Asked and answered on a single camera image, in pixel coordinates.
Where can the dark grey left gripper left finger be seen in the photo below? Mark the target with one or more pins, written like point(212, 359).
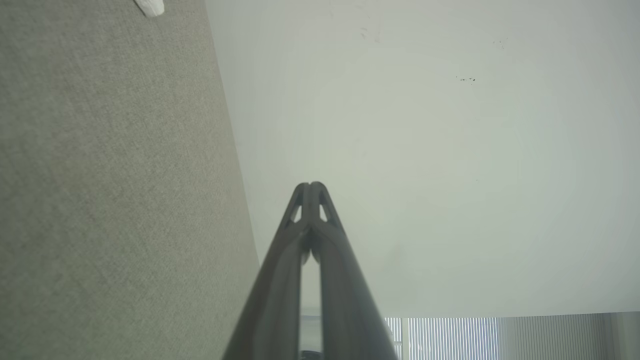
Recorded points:
point(280, 280)

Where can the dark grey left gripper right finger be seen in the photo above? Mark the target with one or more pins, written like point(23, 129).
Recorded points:
point(345, 290)

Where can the red and white basketball jersey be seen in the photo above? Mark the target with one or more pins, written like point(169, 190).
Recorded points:
point(151, 7)

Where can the white vertical window blinds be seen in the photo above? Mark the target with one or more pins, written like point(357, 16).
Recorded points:
point(500, 340)

